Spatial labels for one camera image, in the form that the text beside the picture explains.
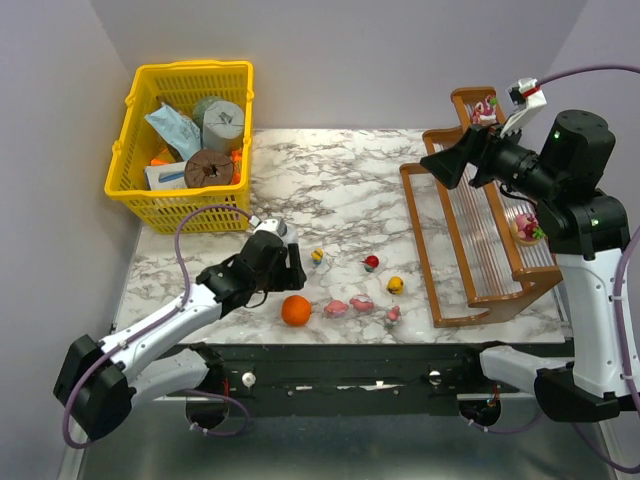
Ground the red white bear toy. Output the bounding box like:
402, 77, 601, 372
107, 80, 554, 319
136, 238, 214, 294
470, 95, 498, 125

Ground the brown tiered wooden shelf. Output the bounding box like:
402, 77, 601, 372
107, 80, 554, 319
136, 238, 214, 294
399, 87, 569, 329

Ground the small minion toy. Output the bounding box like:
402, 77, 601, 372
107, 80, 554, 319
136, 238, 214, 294
311, 248, 324, 266

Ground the brown tape roll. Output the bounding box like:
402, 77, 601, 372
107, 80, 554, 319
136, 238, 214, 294
184, 149, 234, 188

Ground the orange bottle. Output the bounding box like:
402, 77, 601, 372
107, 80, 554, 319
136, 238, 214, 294
231, 148, 243, 185

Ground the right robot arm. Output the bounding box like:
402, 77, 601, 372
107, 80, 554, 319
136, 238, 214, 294
420, 110, 639, 423

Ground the pink white toy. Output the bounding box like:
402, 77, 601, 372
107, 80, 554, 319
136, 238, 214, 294
349, 294, 375, 313

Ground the pink bear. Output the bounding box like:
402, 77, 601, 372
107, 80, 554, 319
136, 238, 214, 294
511, 213, 546, 246

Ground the pink round toy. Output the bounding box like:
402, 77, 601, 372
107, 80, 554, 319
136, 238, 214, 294
323, 300, 350, 318

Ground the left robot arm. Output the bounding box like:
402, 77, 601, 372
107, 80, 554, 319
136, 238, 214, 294
53, 230, 306, 442

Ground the pink bunny figure toy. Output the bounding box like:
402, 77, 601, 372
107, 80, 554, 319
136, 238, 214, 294
384, 305, 401, 330

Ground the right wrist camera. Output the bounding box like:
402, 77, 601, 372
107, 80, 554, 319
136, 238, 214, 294
500, 77, 547, 138

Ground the yellow plastic basket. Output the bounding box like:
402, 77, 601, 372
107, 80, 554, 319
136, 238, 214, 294
104, 60, 254, 234

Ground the white blue box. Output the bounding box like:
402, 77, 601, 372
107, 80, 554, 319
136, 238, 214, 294
144, 162, 187, 191

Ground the green ball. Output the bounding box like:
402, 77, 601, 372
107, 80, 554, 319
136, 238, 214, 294
192, 95, 221, 128

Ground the red hat figure toy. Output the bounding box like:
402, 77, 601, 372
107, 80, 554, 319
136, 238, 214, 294
361, 255, 380, 273

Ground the light blue plastic pouch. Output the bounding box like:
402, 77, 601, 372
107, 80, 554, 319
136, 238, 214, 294
145, 103, 201, 161

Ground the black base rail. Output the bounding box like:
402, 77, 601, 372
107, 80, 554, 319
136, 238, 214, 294
164, 342, 576, 419

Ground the orange fruit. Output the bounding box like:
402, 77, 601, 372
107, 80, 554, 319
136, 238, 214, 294
281, 295, 312, 327

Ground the grey tape roll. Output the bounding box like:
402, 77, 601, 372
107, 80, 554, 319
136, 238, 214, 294
202, 100, 245, 155

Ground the yellow duck toy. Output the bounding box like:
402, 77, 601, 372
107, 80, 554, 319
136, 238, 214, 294
386, 276, 404, 295

